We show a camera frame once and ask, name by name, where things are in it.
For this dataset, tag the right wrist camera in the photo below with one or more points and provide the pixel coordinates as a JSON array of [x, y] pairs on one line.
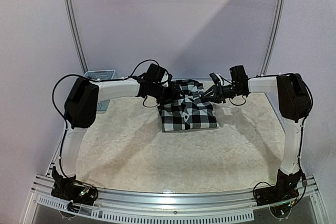
[[217, 79]]

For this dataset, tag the left aluminium wall post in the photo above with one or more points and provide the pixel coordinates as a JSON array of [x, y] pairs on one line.
[[75, 35]]

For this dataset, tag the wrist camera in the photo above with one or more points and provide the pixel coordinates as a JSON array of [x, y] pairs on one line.
[[217, 79], [166, 80]]

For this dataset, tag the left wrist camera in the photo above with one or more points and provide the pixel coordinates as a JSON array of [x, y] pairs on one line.
[[166, 80]]

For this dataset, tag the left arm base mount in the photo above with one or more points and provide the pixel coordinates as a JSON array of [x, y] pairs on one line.
[[75, 192]]

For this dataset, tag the front aluminium rail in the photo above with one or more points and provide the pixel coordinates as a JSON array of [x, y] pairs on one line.
[[115, 206]]

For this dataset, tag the right aluminium wall post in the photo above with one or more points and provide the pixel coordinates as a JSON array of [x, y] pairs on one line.
[[273, 35]]

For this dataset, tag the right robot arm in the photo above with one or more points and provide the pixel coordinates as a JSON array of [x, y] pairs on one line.
[[295, 103]]

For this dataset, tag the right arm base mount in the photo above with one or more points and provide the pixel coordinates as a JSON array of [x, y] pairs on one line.
[[266, 194]]

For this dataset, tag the black white checked shirt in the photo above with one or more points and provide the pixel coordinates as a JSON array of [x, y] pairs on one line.
[[187, 111]]

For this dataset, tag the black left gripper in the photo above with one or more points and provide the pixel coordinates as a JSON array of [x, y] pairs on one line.
[[173, 94]]

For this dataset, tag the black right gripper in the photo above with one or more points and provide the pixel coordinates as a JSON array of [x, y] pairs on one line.
[[218, 92]]

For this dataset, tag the aluminium wall post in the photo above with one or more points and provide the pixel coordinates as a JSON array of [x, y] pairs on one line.
[[273, 35], [75, 35]]

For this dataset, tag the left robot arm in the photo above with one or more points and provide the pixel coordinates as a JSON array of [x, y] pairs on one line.
[[80, 108]]

